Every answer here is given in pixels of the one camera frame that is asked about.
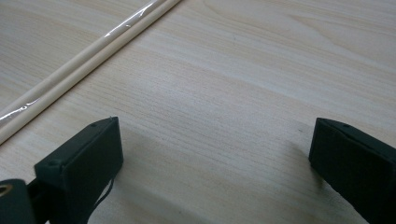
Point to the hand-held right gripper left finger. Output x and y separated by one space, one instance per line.
84 168

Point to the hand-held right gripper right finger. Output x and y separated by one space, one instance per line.
358 161

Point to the wooden stick with clear tape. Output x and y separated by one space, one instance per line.
81 59

